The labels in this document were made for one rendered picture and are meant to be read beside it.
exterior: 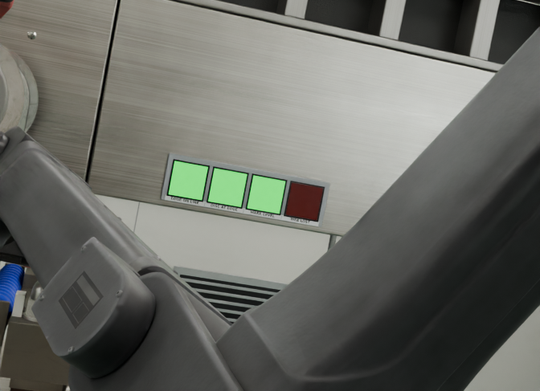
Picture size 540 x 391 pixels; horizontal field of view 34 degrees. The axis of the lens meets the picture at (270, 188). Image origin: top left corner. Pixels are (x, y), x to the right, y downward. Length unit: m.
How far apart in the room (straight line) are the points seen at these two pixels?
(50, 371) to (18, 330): 0.05
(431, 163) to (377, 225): 0.03
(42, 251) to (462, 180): 0.29
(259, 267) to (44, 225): 3.24
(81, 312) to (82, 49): 0.97
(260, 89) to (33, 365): 0.57
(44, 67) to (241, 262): 2.53
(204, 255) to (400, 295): 3.44
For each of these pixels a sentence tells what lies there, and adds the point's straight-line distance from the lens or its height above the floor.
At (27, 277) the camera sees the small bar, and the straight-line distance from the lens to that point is 1.12.
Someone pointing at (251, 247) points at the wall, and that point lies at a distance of 3.73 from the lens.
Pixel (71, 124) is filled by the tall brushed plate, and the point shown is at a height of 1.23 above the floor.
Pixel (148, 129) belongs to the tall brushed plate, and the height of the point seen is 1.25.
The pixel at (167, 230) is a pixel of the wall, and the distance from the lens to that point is 3.67.
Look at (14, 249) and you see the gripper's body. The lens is 0.85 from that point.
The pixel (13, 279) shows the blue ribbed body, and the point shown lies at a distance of 1.11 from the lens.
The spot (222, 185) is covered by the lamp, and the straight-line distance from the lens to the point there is 1.30.
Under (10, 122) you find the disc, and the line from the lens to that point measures 0.97.
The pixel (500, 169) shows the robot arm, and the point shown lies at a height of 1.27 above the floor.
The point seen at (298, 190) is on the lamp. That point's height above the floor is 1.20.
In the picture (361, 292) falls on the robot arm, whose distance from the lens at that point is 0.27.
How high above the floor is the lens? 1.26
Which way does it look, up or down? 3 degrees down
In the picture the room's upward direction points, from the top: 11 degrees clockwise
